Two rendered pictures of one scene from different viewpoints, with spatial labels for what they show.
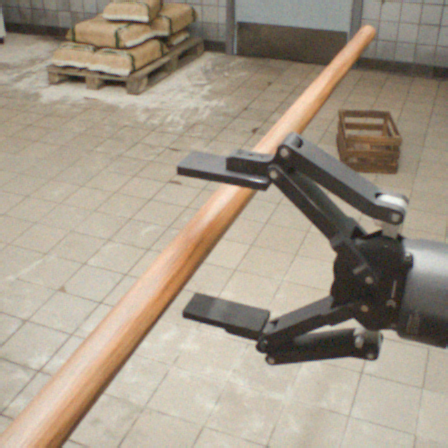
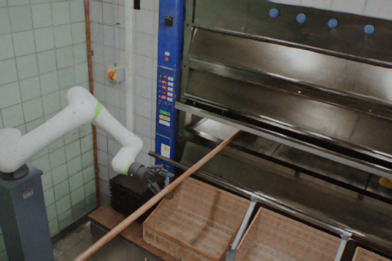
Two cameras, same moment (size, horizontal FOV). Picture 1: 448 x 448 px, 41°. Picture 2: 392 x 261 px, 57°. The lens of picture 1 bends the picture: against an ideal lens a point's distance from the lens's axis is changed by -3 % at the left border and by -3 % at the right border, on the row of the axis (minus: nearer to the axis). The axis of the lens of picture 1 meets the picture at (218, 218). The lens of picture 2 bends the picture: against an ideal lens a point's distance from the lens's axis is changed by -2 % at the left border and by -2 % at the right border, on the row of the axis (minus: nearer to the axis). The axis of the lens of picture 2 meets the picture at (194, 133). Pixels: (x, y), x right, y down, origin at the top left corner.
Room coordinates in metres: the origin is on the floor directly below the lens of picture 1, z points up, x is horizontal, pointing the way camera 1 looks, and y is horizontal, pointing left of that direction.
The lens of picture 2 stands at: (1.95, 0.34, 2.32)
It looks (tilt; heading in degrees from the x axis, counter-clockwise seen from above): 27 degrees down; 188
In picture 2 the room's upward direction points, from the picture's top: 5 degrees clockwise
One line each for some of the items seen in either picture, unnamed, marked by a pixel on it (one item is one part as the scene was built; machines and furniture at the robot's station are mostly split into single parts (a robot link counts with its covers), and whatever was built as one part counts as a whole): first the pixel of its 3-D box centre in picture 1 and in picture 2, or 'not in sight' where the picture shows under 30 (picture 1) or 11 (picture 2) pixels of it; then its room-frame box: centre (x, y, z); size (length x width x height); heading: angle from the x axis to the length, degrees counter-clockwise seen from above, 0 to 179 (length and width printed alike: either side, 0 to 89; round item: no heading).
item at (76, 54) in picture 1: (89, 48); not in sight; (4.70, 1.01, 0.22); 0.62 x 0.36 x 0.15; 163
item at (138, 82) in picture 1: (130, 59); not in sight; (4.91, 0.72, 0.07); 1.20 x 0.80 x 0.14; 158
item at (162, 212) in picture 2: not in sight; (198, 221); (0.10, 0.14, 0.72); 0.56 x 0.49 x 0.28; 70
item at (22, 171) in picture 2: not in sight; (7, 164); (0.53, -0.85, 1.23); 0.26 x 0.15 x 0.06; 69
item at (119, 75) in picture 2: not in sight; (115, 73); (-0.45, -0.62, 1.46); 0.10 x 0.07 x 0.10; 68
